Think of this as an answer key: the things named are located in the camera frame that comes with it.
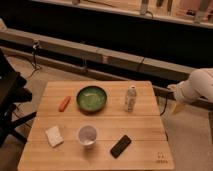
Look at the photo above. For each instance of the black chair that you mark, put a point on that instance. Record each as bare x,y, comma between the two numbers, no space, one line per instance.
12,90

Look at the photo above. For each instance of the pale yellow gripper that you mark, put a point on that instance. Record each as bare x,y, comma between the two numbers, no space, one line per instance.
178,107

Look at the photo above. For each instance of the white sponge block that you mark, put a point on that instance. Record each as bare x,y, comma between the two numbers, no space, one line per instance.
54,137

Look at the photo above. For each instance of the white paper cup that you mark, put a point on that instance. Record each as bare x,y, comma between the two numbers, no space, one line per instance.
87,135

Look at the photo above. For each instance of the black remote control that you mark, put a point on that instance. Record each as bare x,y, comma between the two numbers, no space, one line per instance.
120,146

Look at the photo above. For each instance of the green bowl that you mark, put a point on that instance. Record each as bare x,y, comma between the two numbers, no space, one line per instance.
91,98

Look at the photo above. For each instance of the orange carrot toy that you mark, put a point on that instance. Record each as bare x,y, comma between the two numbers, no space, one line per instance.
64,104

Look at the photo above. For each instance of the black stand with cable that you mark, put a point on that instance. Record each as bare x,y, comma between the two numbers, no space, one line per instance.
35,65

